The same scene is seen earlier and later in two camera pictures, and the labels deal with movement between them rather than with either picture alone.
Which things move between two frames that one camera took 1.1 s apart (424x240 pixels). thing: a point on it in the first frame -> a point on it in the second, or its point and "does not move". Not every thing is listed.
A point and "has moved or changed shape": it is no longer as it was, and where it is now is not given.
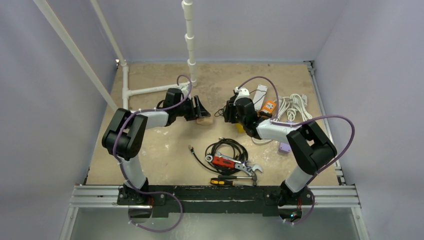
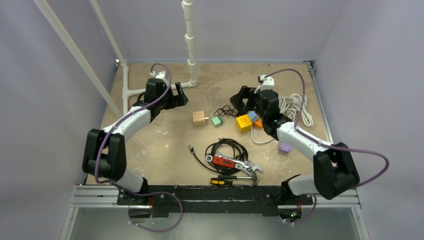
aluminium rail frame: (341, 195) does not move
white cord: (294, 107) does not move
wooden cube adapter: (205, 121) has moved or changed shape
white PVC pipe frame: (71, 45) does not move
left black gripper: (200, 112) -> (179, 100)
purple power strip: (285, 147) does not move
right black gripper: (230, 110) -> (248, 98)
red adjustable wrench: (218, 159) does not move
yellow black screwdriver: (218, 181) does not move
